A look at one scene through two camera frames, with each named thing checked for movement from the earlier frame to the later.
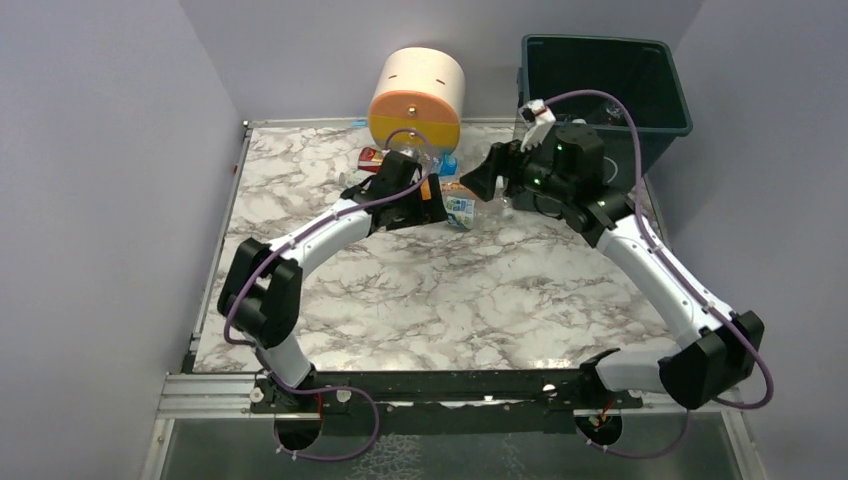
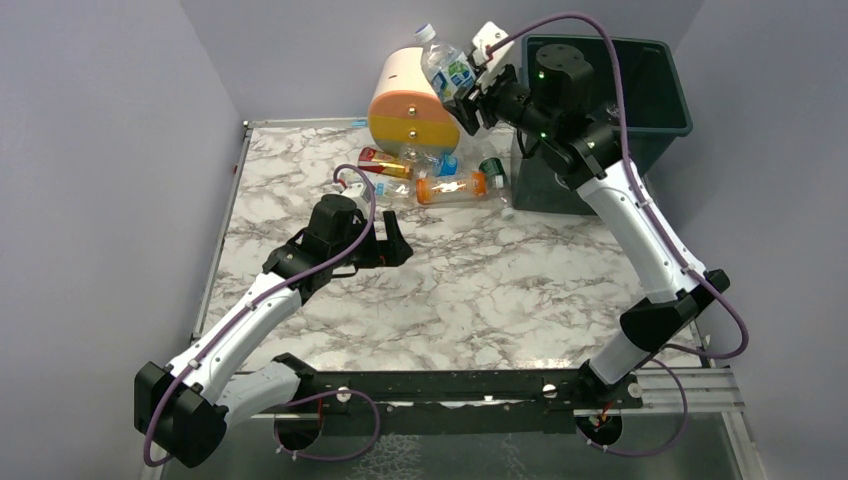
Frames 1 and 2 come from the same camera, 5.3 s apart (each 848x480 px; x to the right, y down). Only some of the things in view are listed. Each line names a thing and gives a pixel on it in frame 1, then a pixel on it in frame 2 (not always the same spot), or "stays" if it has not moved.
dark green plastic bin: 629,90 stays
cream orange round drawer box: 417,102 stays
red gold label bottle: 370,159 stays
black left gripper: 411,198 to 377,244
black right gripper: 515,168 to 472,108
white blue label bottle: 460,205 to 450,72
